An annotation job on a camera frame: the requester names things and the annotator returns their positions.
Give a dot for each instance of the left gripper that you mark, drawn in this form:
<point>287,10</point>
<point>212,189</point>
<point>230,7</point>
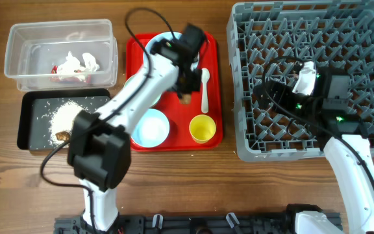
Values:
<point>195,86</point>

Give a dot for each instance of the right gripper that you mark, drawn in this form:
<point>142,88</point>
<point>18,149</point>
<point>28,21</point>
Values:
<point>283,91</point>

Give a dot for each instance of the light blue plate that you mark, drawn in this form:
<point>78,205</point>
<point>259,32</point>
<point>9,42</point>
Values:
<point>168,36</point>

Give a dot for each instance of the orange carrot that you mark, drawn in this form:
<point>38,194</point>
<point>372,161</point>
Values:
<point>185,99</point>

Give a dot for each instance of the yellow plastic cup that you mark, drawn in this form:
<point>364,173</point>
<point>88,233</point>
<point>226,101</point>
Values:
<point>202,128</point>

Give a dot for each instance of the light blue bowl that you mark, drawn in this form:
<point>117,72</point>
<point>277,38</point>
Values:
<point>152,129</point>

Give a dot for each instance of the red snack wrapper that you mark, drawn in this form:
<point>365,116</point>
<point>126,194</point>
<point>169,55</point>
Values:
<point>75,78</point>

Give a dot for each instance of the white tissue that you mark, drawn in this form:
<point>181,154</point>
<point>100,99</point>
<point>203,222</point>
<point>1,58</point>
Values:
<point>73,63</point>

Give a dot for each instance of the white rice grains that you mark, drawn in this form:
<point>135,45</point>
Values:
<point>60,112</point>

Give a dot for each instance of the brown food scrap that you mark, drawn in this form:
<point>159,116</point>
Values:
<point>63,136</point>

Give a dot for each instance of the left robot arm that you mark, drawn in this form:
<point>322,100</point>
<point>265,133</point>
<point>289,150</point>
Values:
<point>99,149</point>

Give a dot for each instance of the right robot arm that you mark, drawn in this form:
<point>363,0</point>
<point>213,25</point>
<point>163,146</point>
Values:
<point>320,100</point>

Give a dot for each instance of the grey dishwasher rack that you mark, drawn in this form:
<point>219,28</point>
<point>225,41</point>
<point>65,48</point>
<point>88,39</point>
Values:
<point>338,34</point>

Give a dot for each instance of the clear plastic waste bin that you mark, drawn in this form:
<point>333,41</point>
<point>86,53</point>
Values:
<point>34,48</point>

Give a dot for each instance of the black waste tray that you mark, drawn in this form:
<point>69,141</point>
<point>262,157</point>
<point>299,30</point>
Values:
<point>30,130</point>

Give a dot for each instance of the white plastic spoon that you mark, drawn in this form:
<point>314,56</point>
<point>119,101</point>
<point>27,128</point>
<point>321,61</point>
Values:
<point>204,100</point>

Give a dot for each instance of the red serving tray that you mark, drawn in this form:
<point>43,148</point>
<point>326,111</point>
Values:
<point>180,115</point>

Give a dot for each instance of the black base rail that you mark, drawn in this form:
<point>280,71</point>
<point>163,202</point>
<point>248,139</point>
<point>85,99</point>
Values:
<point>272,223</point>

